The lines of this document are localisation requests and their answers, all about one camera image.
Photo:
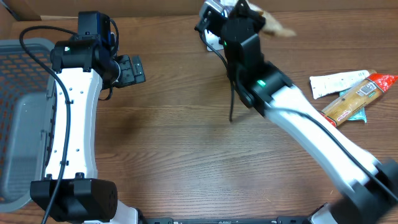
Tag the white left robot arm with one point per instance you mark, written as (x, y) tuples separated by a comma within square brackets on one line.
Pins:
[(82, 67)]

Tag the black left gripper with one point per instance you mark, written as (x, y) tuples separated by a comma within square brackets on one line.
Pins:
[(131, 71)]

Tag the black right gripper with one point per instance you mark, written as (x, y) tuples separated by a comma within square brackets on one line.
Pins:
[(257, 23)]

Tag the white bamboo print tube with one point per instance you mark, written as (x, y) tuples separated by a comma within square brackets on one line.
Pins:
[(328, 84)]

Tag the grey plastic shopping basket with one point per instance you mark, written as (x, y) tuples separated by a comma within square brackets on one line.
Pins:
[(27, 109)]

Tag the white barcode scanner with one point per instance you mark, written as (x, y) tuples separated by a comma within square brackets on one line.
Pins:
[(213, 40)]

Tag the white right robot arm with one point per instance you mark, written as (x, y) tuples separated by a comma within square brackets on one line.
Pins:
[(368, 187)]

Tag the teal wet wipes pack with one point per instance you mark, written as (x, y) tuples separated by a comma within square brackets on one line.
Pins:
[(357, 113)]

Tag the beige vacuum food pouch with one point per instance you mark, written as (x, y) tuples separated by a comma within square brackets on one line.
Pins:
[(272, 27)]

